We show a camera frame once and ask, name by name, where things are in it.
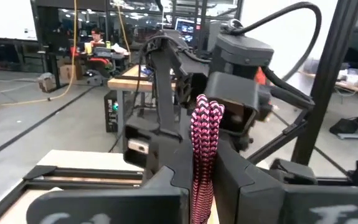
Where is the orange object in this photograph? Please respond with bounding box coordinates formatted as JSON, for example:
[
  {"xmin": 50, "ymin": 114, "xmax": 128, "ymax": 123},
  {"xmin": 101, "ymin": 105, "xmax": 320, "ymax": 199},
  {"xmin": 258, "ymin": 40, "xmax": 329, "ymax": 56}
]
[{"xmin": 255, "ymin": 67, "xmax": 267, "ymax": 85}]

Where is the pink and black braided cable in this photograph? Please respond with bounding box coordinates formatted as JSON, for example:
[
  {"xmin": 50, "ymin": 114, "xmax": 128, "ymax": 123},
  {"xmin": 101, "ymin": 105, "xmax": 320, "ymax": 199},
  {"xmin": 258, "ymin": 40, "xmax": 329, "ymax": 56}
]
[{"xmin": 189, "ymin": 94, "xmax": 225, "ymax": 224}]

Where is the lit computer monitor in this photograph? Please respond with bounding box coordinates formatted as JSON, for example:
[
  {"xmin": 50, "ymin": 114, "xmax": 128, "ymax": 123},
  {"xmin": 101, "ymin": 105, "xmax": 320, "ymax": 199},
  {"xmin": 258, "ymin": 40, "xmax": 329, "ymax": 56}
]
[{"xmin": 174, "ymin": 17, "xmax": 198, "ymax": 43}]

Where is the grey wrapped box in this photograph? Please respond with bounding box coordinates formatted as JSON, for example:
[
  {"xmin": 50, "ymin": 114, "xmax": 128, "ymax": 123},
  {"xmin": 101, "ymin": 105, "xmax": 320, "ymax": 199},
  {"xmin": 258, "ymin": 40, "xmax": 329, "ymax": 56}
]
[{"xmin": 37, "ymin": 72, "xmax": 57, "ymax": 93}]

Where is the wooden workbench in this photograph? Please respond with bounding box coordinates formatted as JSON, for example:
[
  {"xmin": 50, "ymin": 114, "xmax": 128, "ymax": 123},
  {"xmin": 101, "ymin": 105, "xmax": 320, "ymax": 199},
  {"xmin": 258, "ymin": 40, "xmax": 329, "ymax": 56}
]
[{"xmin": 106, "ymin": 63, "xmax": 176, "ymax": 150}]

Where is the yellow hanging cord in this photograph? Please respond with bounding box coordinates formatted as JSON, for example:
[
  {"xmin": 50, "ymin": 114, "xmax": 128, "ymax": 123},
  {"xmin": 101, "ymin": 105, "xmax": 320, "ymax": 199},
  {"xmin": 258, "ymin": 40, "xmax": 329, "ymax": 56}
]
[
  {"xmin": 116, "ymin": 4, "xmax": 132, "ymax": 63},
  {"xmin": 0, "ymin": 0, "xmax": 78, "ymax": 108}
]

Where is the red and black chair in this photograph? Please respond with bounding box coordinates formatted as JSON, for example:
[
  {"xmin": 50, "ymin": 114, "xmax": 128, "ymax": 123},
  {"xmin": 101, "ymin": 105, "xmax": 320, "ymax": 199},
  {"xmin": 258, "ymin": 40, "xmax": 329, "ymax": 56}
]
[{"xmin": 85, "ymin": 55, "xmax": 115, "ymax": 86}]

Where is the black bag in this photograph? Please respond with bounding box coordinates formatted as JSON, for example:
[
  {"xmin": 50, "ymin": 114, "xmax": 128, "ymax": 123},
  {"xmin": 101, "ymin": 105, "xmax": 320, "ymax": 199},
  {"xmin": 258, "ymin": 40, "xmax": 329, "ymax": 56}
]
[{"xmin": 329, "ymin": 116, "xmax": 358, "ymax": 136}]

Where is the cardboard box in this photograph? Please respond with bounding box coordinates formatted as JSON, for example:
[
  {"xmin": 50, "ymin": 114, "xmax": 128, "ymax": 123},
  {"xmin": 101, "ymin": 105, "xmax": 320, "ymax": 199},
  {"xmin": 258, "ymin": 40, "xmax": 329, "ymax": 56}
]
[{"xmin": 59, "ymin": 63, "xmax": 83, "ymax": 82}]

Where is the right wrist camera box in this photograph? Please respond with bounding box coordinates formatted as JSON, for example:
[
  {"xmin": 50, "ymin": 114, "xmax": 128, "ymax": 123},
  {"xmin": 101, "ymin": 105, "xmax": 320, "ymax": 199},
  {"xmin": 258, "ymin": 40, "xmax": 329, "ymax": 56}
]
[{"xmin": 211, "ymin": 30, "xmax": 275, "ymax": 80}]

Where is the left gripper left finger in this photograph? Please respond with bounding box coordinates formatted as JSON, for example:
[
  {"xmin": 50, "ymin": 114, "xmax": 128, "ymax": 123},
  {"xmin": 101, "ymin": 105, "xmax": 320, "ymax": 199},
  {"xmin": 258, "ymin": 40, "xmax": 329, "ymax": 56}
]
[{"xmin": 143, "ymin": 136, "xmax": 195, "ymax": 224}]

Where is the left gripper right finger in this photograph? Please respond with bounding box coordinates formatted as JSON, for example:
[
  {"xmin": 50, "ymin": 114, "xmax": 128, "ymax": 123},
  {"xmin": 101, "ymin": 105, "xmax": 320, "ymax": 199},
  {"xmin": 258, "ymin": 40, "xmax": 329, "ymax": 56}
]
[{"xmin": 213, "ymin": 136, "xmax": 287, "ymax": 224}]

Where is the thick black camera cable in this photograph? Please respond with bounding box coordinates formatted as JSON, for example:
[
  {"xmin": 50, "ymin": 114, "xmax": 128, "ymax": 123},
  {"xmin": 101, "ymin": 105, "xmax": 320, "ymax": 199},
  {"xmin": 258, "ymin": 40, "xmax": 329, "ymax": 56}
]
[{"xmin": 228, "ymin": 1, "xmax": 323, "ymax": 83}]

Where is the cluttered wooden desk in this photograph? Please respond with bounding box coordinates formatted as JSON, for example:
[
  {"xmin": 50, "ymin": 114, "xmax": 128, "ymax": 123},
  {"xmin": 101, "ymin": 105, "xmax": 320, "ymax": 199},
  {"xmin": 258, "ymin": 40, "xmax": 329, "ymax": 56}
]
[{"xmin": 296, "ymin": 70, "xmax": 358, "ymax": 96}]

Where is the black aluminium table frame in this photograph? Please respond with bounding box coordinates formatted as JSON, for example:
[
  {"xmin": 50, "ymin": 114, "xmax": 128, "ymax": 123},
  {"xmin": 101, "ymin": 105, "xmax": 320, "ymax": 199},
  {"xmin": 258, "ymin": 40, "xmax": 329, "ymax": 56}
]
[{"xmin": 0, "ymin": 0, "xmax": 358, "ymax": 224}]

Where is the person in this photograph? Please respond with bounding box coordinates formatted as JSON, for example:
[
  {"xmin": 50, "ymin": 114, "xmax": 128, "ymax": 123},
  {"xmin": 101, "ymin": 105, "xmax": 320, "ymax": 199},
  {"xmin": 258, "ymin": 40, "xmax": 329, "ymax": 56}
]
[{"xmin": 88, "ymin": 27, "xmax": 105, "ymax": 47}]

